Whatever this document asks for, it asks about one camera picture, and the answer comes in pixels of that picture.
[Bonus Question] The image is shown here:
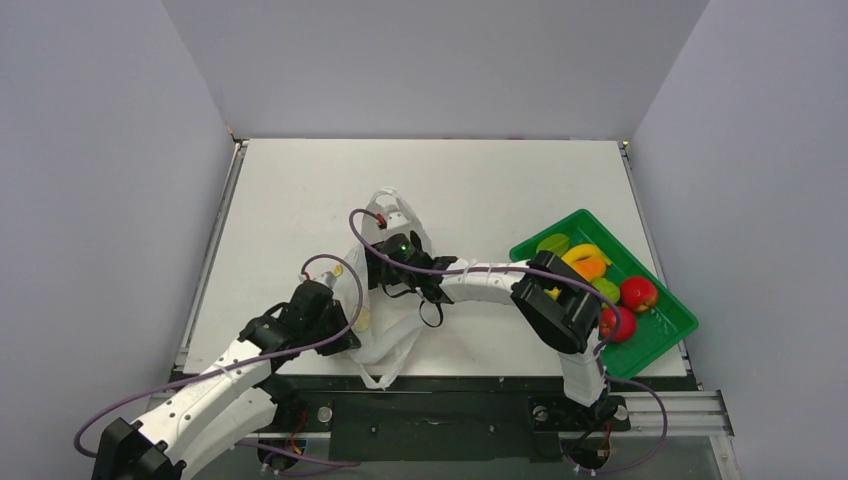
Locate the green plastic tray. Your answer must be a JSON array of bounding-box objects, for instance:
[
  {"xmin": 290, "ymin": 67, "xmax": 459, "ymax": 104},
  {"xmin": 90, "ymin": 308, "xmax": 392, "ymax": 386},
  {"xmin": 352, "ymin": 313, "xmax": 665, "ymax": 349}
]
[{"xmin": 509, "ymin": 209, "xmax": 698, "ymax": 378}]

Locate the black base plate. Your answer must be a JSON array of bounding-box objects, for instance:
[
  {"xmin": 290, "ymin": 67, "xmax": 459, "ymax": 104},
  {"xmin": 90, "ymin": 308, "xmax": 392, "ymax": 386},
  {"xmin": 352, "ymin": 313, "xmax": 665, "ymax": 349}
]
[{"xmin": 258, "ymin": 376, "xmax": 631, "ymax": 462}]

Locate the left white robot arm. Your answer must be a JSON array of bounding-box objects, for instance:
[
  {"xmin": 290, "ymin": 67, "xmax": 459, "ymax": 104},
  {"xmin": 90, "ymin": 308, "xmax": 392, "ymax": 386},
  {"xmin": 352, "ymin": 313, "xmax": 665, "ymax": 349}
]
[{"xmin": 92, "ymin": 275, "xmax": 360, "ymax": 479}]

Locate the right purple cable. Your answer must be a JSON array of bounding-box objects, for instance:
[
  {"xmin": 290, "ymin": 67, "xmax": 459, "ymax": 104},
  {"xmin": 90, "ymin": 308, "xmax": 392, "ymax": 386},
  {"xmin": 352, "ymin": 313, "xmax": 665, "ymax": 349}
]
[{"xmin": 349, "ymin": 208, "xmax": 669, "ymax": 478}]

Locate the long yellow fake banana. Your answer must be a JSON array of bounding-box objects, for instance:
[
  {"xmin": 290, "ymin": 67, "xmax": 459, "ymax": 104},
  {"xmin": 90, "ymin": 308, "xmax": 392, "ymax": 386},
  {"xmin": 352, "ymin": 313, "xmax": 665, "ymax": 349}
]
[{"xmin": 562, "ymin": 243, "xmax": 612, "ymax": 266}]

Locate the red fake apple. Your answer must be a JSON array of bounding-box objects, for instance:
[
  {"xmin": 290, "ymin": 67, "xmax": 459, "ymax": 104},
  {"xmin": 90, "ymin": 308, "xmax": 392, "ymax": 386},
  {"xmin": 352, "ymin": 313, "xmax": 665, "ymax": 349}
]
[
  {"xmin": 619, "ymin": 276, "xmax": 659, "ymax": 313},
  {"xmin": 599, "ymin": 306, "xmax": 637, "ymax": 343}
]

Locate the green fake lime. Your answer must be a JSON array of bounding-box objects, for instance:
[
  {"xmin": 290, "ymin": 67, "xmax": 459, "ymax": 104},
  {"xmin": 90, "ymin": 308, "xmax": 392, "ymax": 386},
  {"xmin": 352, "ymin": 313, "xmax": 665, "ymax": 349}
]
[{"xmin": 591, "ymin": 277, "xmax": 621, "ymax": 304}]

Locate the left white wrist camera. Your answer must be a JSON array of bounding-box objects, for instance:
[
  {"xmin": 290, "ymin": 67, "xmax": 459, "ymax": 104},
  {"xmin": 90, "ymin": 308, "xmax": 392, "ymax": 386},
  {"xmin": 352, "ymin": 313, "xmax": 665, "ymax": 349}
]
[{"xmin": 311, "ymin": 266, "xmax": 344, "ymax": 290}]

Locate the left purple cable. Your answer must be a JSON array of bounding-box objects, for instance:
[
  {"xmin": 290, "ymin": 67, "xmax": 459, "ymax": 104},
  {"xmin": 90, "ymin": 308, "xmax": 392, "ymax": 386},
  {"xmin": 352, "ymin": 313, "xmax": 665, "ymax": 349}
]
[{"xmin": 72, "ymin": 254, "xmax": 366, "ymax": 465}]

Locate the green fake starfruit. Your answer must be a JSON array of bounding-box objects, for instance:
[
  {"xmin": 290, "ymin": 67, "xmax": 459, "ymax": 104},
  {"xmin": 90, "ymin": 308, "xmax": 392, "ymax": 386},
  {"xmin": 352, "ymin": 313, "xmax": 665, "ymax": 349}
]
[{"xmin": 535, "ymin": 233, "xmax": 571, "ymax": 257}]

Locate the purple cable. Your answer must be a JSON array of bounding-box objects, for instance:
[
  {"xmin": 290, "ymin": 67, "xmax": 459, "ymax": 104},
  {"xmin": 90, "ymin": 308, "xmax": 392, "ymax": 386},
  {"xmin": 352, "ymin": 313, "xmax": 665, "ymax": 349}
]
[
  {"xmin": 72, "ymin": 254, "xmax": 366, "ymax": 465},
  {"xmin": 349, "ymin": 208, "xmax": 669, "ymax": 478}
]

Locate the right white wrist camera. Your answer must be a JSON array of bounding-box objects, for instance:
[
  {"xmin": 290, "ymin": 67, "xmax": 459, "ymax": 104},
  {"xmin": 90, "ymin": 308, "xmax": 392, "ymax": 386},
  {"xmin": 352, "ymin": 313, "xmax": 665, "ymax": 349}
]
[{"xmin": 377, "ymin": 209, "xmax": 411, "ymax": 240}]

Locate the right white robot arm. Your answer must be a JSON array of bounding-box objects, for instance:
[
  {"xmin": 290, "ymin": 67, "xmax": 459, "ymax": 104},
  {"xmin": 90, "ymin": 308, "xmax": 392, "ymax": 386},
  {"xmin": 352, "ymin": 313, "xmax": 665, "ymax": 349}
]
[{"xmin": 364, "ymin": 233, "xmax": 607, "ymax": 427}]

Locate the white plastic bag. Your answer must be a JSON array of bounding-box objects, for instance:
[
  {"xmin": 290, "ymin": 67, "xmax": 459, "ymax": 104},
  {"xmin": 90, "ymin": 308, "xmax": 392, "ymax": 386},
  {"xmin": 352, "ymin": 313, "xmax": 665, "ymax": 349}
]
[{"xmin": 333, "ymin": 187, "xmax": 432, "ymax": 390}]

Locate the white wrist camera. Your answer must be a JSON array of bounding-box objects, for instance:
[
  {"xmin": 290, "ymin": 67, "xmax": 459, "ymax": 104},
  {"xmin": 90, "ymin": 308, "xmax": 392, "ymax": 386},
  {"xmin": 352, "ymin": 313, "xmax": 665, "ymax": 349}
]
[
  {"xmin": 377, "ymin": 209, "xmax": 411, "ymax": 240},
  {"xmin": 311, "ymin": 266, "xmax": 344, "ymax": 290}
]

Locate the small yellow fake banana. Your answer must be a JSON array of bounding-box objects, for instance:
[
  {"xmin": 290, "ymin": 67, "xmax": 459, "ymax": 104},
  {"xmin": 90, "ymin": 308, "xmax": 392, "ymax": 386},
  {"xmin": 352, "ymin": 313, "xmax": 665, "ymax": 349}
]
[{"xmin": 544, "ymin": 287, "xmax": 561, "ymax": 300}]

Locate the orange yellow fake mango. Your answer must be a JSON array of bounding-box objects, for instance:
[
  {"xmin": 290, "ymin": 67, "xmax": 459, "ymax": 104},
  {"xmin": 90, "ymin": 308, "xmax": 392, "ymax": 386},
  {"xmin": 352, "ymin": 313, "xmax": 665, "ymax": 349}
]
[{"xmin": 571, "ymin": 256, "xmax": 607, "ymax": 282}]

